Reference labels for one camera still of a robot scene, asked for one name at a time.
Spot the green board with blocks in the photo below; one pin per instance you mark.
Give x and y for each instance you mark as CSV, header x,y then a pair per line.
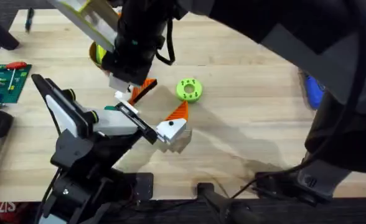
x,y
2,88

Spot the yellow tub with toys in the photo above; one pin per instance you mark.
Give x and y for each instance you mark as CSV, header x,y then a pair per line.
x,y
97,54

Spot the blue electric screwdriver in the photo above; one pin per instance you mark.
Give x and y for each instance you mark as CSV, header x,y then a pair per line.
x,y
313,91

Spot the black rail post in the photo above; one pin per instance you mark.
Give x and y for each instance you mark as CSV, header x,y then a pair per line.
x,y
214,196

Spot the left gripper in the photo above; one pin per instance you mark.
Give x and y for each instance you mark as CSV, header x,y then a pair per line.
x,y
114,122

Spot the dark pen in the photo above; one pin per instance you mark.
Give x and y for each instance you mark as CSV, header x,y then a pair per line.
x,y
29,20

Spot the red object with white print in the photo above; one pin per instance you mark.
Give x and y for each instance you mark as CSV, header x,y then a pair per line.
x,y
7,210

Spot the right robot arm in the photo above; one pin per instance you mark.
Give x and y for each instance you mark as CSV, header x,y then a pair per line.
x,y
295,21

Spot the left wrist flat plate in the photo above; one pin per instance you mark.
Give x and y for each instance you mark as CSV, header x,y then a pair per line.
x,y
61,107

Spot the green disc with holes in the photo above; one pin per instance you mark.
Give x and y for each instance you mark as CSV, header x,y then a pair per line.
x,y
189,90

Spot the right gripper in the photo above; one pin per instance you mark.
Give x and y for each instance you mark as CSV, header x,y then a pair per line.
x,y
136,40

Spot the black rail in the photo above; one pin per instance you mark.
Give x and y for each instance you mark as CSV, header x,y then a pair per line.
x,y
295,214

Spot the right wrist flat plate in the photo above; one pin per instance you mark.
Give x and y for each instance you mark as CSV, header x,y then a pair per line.
x,y
83,20

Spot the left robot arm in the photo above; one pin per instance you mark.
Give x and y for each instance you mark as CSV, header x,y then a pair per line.
x,y
77,161

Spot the orange ribbed wedge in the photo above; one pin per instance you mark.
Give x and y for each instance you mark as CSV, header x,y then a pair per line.
x,y
143,88

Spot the wrist flat plate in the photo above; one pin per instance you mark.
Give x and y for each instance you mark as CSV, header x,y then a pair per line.
x,y
83,20
61,107

